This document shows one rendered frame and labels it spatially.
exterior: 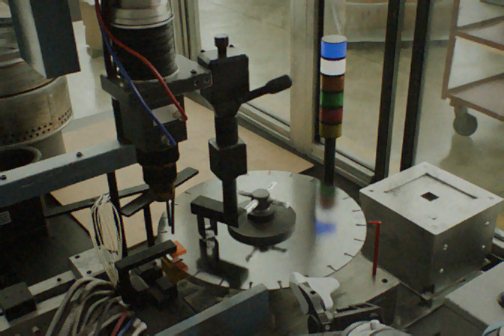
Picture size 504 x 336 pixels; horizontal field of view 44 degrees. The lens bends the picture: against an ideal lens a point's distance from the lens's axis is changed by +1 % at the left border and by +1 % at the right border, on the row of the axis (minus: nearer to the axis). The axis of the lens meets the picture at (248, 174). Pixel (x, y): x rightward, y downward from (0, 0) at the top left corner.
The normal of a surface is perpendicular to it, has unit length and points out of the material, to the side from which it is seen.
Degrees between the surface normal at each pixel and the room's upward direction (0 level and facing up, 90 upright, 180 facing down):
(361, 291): 0
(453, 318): 90
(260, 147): 0
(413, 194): 0
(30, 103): 90
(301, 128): 90
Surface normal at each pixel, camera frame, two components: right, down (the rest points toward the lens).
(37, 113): 0.74, 0.31
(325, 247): -0.04, -0.87
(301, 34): -0.82, 0.31
